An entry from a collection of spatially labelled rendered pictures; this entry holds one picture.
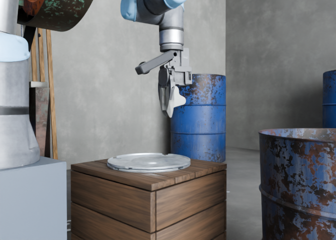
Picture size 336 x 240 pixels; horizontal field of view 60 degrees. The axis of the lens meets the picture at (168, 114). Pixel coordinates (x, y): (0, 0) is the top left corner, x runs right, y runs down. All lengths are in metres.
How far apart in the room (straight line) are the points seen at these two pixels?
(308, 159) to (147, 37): 2.78
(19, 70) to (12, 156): 0.15
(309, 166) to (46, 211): 0.53
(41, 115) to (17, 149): 0.58
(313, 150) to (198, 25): 3.36
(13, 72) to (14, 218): 0.24
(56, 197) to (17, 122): 0.15
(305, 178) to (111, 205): 0.54
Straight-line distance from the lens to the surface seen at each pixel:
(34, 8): 1.54
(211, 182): 0.99
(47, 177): 0.55
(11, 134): 0.54
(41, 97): 1.11
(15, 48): 0.56
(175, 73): 0.87
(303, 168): 0.71
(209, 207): 1.02
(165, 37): 0.88
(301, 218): 0.75
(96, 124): 2.86
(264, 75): 3.95
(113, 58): 3.00
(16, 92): 0.55
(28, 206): 0.55
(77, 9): 1.36
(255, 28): 4.12
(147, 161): 0.99
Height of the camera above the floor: 0.55
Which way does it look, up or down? 1 degrees down
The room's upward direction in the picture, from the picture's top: straight up
